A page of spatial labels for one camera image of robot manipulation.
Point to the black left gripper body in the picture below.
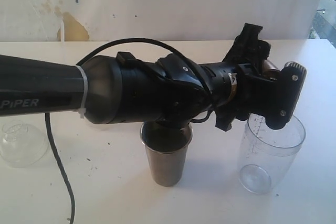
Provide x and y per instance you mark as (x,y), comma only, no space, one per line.
(248,91)

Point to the clear plastic shaker cup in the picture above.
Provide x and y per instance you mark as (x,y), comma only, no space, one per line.
(265,155)

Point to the clear dome shaker lid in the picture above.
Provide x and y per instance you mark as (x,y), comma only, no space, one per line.
(22,144)

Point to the brown wooden cup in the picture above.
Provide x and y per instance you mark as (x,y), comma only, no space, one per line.
(270,71)

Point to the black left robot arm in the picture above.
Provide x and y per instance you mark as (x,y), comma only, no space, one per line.
(145,80)

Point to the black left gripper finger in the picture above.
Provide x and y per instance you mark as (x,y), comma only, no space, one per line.
(224,123)

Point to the stainless steel cup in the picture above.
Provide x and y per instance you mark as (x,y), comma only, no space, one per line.
(166,150)

